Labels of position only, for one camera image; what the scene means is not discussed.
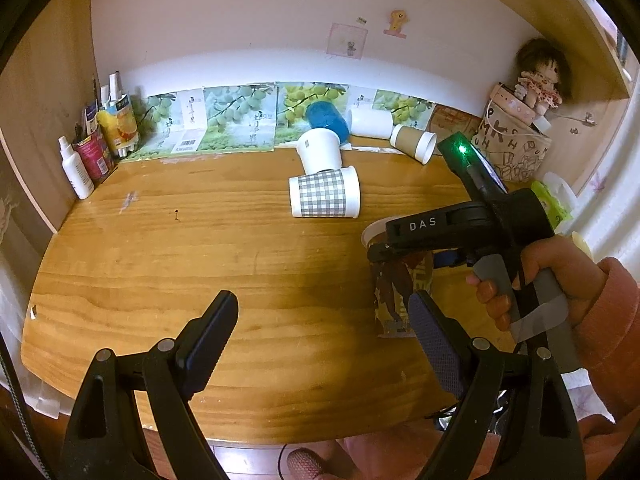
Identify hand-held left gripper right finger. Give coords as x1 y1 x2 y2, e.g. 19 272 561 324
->
407 290 587 480

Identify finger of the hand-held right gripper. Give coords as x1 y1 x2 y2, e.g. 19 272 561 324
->
432 249 472 269
367 241 431 265

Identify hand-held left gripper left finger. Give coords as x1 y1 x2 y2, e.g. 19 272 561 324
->
59 290 239 480

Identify brown printed paper cup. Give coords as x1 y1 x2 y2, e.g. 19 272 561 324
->
362 219 435 339

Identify person's right forearm pink sleeve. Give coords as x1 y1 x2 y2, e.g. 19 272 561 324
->
570 257 640 423

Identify grey checked paper cup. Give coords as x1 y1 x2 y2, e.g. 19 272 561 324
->
289 165 362 220

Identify white paper cup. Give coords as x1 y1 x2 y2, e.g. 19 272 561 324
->
296 128 347 174
348 106 395 140

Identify blue plastic cup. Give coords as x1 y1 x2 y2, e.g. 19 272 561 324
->
305 101 350 142

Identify person's right hand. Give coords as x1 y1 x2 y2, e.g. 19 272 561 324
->
466 236 608 332

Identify green tissue packet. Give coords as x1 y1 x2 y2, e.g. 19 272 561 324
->
530 180 574 232

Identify letter print tote bag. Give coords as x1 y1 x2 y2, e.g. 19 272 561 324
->
467 105 553 185

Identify brown cardboard box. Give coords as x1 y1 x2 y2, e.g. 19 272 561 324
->
429 104 477 137

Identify person's pink trouser legs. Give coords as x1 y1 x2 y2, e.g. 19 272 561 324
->
325 420 501 480

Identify brown-haired doll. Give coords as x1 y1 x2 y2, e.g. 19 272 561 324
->
515 37 572 117

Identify green fruit print carton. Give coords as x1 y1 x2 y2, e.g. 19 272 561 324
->
197 84 279 153
274 81 349 147
345 86 437 129
131 90 207 160

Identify pink slipper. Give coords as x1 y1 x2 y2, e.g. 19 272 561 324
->
287 448 327 480

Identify pink drawing paper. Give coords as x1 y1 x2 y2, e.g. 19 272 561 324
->
325 22 369 61

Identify red tin can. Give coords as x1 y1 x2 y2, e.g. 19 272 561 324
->
72 130 113 183

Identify white spray bottle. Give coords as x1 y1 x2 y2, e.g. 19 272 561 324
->
58 136 95 200

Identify pink strapped box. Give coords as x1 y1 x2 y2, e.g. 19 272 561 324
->
489 81 537 123

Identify yellow cartoon wall sticker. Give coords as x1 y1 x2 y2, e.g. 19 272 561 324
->
383 8 412 37

